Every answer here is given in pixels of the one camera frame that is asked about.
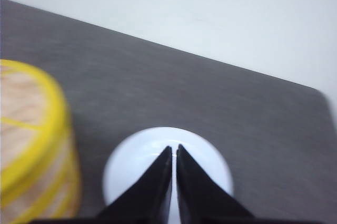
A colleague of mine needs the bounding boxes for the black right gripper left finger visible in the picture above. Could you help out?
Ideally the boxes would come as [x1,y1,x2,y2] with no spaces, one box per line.
[97,146,172,223]

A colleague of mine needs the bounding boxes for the white plate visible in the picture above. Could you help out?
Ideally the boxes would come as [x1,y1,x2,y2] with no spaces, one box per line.
[102,126,234,224]

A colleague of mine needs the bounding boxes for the yellow bamboo steamer lid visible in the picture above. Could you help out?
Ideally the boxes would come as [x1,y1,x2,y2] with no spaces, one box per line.
[1,59,69,200]

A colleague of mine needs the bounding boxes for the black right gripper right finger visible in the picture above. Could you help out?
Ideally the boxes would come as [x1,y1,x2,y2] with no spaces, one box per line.
[176,144,254,223]

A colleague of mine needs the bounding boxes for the bamboo steamer basket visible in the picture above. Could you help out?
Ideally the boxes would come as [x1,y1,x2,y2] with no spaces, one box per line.
[1,130,81,223]

